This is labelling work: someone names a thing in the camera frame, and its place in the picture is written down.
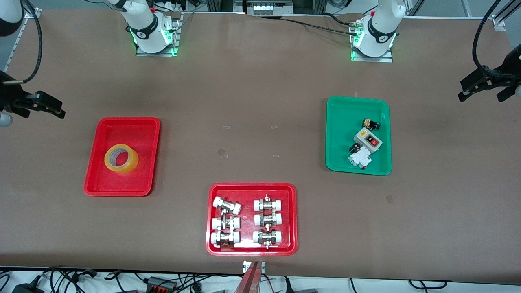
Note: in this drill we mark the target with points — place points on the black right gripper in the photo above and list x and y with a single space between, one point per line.
9 97

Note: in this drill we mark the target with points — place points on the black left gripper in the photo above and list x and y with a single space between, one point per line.
509 69

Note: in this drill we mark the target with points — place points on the yellow packing tape roll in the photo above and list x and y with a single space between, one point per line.
132 162

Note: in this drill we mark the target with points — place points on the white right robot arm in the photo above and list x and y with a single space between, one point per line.
146 24

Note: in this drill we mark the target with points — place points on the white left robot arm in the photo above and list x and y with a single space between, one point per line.
378 28

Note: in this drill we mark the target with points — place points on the red plastic tray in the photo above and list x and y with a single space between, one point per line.
142 134
247 195

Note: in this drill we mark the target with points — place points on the green plastic tray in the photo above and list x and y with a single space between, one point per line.
342 154

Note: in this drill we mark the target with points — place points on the white circuit breaker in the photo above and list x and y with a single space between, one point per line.
360 158

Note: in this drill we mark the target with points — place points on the black round buzzer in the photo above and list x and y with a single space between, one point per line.
353 147

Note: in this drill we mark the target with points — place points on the metal valve with white caps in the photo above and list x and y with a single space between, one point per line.
258 237
217 237
259 219
217 223
259 204
220 202

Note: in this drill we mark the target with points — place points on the white power strip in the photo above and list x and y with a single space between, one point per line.
266 8

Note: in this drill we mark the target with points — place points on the aluminium corner frame post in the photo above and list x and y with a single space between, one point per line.
500 22

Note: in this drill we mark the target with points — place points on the aluminium side rail bracket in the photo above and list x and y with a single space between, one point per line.
31 13

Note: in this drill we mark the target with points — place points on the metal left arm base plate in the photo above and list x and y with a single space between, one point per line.
386 59

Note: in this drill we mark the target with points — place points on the grey on-off switch box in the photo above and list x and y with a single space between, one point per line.
366 139

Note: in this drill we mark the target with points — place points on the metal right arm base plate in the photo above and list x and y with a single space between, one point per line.
176 40

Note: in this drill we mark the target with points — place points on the aluminium camera stand post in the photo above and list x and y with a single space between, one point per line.
252 280

